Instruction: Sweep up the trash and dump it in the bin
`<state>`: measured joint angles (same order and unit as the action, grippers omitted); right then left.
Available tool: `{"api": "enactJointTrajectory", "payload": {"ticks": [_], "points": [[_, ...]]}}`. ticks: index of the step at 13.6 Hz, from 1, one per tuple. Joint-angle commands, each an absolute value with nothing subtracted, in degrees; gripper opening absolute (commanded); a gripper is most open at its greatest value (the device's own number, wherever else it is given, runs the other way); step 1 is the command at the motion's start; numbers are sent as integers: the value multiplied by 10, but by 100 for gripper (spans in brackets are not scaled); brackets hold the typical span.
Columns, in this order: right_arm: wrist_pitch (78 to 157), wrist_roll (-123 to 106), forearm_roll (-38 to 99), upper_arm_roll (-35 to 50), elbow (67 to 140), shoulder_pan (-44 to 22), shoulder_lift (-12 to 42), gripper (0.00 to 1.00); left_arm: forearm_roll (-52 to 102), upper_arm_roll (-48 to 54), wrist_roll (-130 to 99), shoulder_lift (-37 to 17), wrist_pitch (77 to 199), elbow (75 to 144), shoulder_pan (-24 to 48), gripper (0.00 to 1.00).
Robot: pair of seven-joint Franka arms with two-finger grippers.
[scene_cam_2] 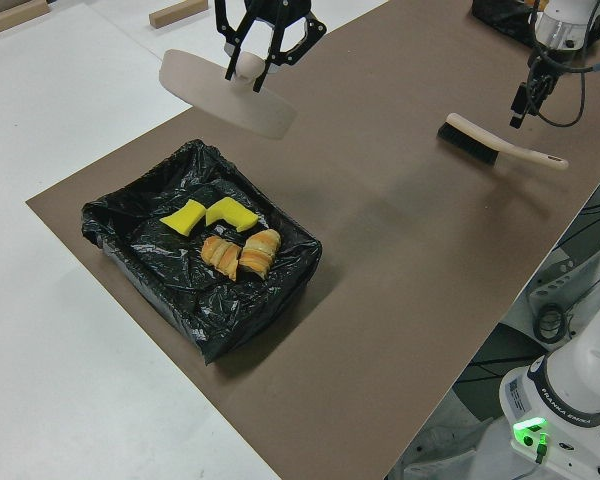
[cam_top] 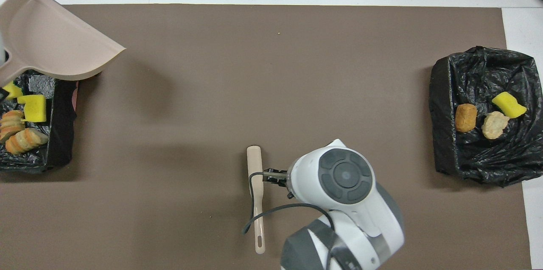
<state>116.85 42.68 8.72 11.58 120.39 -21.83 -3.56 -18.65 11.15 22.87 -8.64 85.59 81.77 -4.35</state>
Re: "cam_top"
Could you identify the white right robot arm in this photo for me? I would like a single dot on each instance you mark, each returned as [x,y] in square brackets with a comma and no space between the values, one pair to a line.
[348,202]

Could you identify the striped croissant bread piece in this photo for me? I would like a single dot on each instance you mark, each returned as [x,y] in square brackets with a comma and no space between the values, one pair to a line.
[26,141]

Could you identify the black bag lined bin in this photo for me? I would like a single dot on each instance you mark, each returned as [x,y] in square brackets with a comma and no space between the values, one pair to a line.
[479,159]

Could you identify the beige plastic dustpan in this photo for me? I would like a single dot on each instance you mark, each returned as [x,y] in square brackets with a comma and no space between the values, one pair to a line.
[51,40]

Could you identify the brown table mat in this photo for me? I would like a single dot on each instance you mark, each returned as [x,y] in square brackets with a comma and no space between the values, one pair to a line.
[237,91]

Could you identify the pale bread chunk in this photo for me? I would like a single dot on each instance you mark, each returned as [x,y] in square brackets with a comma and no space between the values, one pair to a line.
[494,125]

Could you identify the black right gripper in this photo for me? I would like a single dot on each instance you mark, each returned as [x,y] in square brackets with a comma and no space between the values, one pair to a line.
[285,183]

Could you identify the small green yellow sponge piece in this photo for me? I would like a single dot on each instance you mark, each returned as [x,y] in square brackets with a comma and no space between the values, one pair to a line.
[13,91]

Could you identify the small striped bread piece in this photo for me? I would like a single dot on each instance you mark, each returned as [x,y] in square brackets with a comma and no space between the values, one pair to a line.
[12,123]

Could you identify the yellow sponge green backing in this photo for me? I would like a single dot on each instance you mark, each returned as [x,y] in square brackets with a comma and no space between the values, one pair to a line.
[509,105]

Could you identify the black bag bin pink spot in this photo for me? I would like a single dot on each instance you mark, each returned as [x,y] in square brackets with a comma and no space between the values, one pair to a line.
[61,134]

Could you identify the beige brush black bristles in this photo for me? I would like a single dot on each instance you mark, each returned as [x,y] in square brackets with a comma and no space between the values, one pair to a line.
[256,164]

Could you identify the brown bread roll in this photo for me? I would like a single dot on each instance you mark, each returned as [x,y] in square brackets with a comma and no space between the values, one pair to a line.
[466,118]

